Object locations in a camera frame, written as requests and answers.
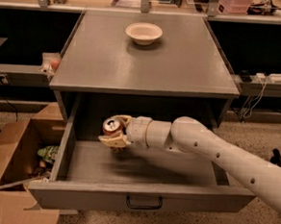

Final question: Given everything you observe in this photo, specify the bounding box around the clear plastic bag with items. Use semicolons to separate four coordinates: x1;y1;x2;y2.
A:
38;52;62;76

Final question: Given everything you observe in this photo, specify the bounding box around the pink storage box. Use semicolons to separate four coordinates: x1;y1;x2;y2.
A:
218;0;252;14

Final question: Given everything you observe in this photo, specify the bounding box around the black drawer handle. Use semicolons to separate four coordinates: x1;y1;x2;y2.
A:
125;196;163;211

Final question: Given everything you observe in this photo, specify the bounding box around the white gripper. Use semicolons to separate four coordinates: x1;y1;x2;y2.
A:
98;114;152;149

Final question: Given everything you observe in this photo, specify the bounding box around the open grey top drawer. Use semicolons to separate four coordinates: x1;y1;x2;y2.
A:
27;106;263;224

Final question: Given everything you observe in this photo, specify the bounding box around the grey metal cabinet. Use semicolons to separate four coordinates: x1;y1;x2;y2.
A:
44;5;245;150

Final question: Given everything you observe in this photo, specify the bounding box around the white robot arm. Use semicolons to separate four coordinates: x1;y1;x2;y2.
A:
98;114;281;213

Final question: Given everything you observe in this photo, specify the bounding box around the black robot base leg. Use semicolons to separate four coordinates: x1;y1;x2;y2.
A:
270;148;281;167

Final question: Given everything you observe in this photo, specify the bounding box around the brown cardboard box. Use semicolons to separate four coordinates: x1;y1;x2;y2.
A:
0;102;64;224

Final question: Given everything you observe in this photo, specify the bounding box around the white paper bowl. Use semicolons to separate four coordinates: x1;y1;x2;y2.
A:
126;22;163;46

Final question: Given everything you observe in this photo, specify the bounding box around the red coke can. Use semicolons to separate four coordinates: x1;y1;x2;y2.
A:
102;117;123;136

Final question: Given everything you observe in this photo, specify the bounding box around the white power strip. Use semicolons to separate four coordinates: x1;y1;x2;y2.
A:
256;72;281;84

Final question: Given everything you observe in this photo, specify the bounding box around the green snack bag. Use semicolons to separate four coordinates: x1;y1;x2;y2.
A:
38;145;59;163

